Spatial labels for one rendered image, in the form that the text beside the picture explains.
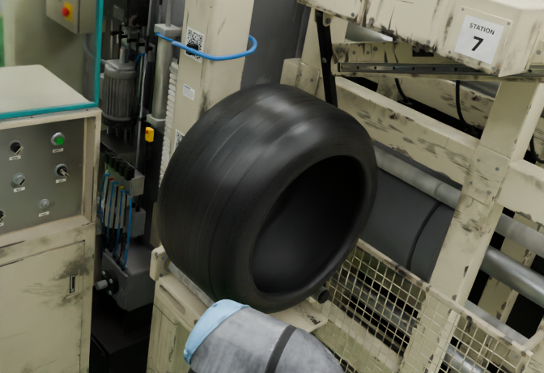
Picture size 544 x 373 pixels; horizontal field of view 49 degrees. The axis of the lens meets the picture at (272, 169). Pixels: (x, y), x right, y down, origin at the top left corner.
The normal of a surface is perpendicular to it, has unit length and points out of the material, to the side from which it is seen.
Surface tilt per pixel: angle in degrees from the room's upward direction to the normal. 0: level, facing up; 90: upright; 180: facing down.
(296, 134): 46
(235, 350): 52
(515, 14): 90
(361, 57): 90
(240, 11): 90
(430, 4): 90
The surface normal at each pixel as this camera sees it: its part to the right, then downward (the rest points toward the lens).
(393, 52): -0.72, 0.19
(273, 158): 0.23, -0.15
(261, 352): -0.16, -0.40
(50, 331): 0.66, 0.44
